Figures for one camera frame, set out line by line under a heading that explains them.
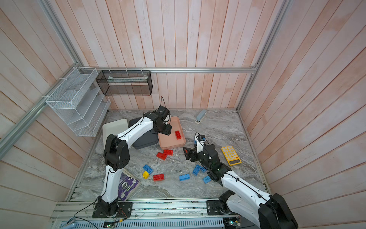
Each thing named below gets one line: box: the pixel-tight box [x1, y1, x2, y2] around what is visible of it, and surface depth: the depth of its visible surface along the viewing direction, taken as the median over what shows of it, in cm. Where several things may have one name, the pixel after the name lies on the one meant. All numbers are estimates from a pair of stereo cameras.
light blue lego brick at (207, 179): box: [203, 175, 212, 184], surface depth 85 cm
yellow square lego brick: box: [142, 170, 151, 180], surface depth 85 cm
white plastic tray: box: [101, 118, 129, 149], surface depth 109 cm
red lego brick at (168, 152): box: [162, 149, 174, 156], surface depth 95 cm
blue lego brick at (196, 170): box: [192, 164, 202, 176], surface depth 89 cm
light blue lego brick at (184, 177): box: [179, 173, 191, 182], surface depth 85 cm
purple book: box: [117, 172, 141, 202], surface depth 81 cm
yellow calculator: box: [221, 145, 243, 167], surface depth 94 cm
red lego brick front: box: [152, 173, 165, 182], surface depth 85 cm
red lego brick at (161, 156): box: [156, 151, 167, 161], surface depth 95 cm
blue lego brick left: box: [142, 164, 153, 175], surface depth 89 cm
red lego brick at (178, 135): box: [174, 130, 182, 140], surface depth 105 cm
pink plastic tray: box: [158, 116, 186, 150], surface depth 103 cm
